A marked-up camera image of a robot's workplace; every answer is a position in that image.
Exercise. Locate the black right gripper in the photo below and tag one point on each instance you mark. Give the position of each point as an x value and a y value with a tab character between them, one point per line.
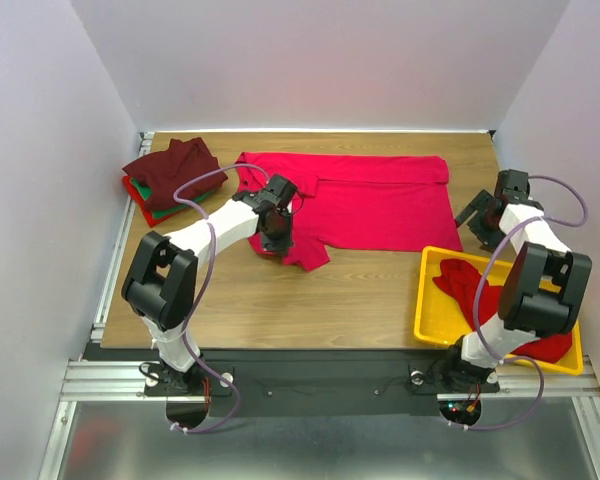
478	220

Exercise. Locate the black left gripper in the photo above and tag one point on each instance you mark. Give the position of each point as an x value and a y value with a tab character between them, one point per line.
282	245

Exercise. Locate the pink magenta t shirt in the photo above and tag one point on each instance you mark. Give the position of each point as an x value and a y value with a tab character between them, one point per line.
398	203

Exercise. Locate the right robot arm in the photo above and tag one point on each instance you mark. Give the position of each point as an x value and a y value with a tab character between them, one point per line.
542	294

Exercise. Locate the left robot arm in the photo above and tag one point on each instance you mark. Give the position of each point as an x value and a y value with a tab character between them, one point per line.
168	273

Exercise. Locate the red shirt in tray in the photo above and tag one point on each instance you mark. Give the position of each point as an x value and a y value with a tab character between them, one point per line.
459	279

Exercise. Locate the yellow plastic tray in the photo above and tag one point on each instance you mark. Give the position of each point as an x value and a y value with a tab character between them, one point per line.
438	319

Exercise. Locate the maroon folded shirt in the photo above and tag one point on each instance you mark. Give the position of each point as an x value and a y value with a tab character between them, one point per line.
182	161

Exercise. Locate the green folded shirt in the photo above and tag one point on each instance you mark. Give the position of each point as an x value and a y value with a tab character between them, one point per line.
163	190

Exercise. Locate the red folded shirt bottom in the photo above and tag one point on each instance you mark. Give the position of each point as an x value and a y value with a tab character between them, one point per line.
140	195

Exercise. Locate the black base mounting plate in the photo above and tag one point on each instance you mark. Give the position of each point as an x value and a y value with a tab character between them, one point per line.
314	382

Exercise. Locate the aluminium frame rail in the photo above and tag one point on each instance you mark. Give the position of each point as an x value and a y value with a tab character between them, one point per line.
111	381

